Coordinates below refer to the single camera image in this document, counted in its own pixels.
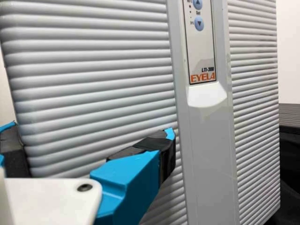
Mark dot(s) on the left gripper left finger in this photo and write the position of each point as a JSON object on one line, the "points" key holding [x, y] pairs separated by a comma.
{"points": [[12, 152]]}

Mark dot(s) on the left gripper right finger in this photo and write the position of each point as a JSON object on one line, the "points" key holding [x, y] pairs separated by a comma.
{"points": [[131, 178]]}

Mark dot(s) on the incubator door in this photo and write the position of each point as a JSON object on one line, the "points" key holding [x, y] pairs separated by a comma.
{"points": [[117, 82]]}

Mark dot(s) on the white incubator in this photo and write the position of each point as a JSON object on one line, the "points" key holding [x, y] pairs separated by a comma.
{"points": [[3, 93]]}

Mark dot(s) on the black platform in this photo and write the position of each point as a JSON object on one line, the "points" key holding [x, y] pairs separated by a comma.
{"points": [[290, 114]]}

